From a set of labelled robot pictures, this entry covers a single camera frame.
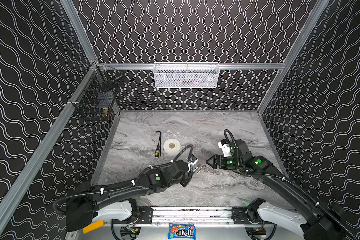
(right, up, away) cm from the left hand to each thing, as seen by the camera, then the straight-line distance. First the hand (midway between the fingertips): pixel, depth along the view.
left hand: (196, 173), depth 73 cm
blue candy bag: (-7, -25, -4) cm, 27 cm away
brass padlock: (+4, -1, +17) cm, 17 cm away
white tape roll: (-13, +10, +27) cm, 32 cm away
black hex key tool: (-22, +7, +24) cm, 34 cm away
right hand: (+9, +4, +4) cm, 11 cm away
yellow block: (-48, -24, -3) cm, 54 cm away
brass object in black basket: (-49, +32, +9) cm, 59 cm away
